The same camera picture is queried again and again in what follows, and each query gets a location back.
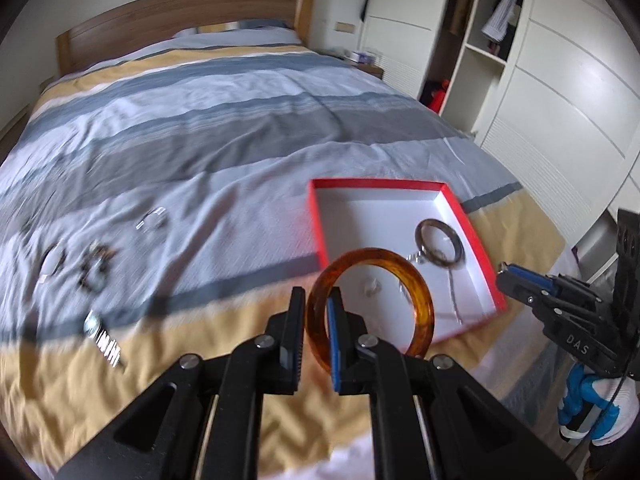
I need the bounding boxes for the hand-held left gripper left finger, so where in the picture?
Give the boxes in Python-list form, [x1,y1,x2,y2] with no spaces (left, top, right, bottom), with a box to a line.
[55,286,307,480]

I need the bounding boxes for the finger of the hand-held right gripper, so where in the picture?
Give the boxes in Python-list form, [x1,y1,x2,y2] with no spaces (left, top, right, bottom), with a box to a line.
[504,261,608,306]
[496,270,556,318]

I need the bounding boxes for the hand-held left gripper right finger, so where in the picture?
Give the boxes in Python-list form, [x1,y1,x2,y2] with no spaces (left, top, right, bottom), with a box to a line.
[326,287,576,480]

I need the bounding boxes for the gold chain necklace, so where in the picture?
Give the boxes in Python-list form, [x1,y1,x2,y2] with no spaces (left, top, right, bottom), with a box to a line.
[399,251,466,326]

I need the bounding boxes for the dark brown bangle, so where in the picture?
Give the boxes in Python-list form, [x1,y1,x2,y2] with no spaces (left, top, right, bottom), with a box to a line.
[415,219,466,268]

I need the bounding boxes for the amber resin bangle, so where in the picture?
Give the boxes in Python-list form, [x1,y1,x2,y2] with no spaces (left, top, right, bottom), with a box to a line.
[305,248,435,376]

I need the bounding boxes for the red cardboard box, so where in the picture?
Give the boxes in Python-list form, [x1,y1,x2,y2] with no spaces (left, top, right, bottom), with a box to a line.
[306,178,508,346]

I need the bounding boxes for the person's right hand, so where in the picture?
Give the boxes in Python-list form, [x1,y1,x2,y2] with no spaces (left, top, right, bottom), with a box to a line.
[557,362,638,443]

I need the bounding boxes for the white wardrobe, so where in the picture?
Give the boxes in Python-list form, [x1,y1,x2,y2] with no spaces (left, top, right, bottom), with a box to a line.
[357,0,640,241]

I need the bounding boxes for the silver wristwatch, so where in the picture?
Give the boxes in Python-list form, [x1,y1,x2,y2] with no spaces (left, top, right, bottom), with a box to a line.
[82,310,126,370]

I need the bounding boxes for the red bag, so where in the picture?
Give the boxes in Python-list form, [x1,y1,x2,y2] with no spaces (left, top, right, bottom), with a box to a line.
[429,79,451,113]

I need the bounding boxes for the striped duvet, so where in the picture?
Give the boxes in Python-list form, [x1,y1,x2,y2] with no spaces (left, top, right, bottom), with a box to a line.
[0,42,576,480]

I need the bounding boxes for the wooden nightstand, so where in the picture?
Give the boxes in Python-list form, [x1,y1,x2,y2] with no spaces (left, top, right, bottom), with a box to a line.
[325,47,386,81]

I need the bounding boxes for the thin silver bangle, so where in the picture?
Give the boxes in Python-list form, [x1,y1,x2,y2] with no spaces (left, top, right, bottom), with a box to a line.
[40,245,69,282]

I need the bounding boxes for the striped hanging shirt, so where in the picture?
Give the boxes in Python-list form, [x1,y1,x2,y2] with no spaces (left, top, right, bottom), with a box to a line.
[481,0,528,43]

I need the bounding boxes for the blue pillow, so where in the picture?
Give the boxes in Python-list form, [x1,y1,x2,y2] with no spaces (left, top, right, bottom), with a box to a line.
[172,20,303,47]

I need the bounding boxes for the wooden headboard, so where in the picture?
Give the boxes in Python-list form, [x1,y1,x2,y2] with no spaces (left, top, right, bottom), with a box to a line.
[56,0,317,78]

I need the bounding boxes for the black cable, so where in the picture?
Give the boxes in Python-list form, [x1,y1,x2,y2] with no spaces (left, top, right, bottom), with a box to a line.
[570,375,632,461]

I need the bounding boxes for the small silver ring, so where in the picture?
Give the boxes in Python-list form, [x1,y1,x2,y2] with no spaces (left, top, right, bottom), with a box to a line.
[136,207,167,232]

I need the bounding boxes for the dark beaded bracelet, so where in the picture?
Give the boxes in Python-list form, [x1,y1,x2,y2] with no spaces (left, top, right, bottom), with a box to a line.
[77,245,116,293]

